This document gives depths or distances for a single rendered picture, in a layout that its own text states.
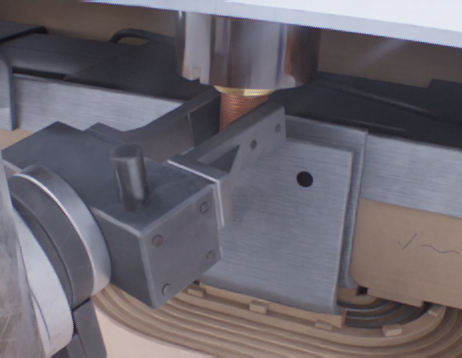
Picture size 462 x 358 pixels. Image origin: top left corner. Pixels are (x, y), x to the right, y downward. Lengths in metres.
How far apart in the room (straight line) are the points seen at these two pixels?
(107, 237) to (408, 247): 0.31
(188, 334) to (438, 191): 0.22
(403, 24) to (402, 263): 0.35
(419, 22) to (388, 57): 0.54
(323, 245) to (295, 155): 0.07
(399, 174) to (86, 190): 0.25
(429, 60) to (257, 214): 0.37
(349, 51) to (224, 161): 0.44
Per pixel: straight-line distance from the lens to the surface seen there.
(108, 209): 0.34
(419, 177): 0.51
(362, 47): 0.82
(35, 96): 0.62
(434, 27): 0.26
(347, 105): 0.63
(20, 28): 0.90
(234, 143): 0.41
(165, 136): 0.43
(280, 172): 0.48
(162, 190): 0.34
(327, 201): 0.48
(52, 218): 0.34
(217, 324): 0.57
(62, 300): 0.32
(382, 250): 0.59
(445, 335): 0.60
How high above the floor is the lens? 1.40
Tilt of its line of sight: 24 degrees down
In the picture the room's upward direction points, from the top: 3 degrees clockwise
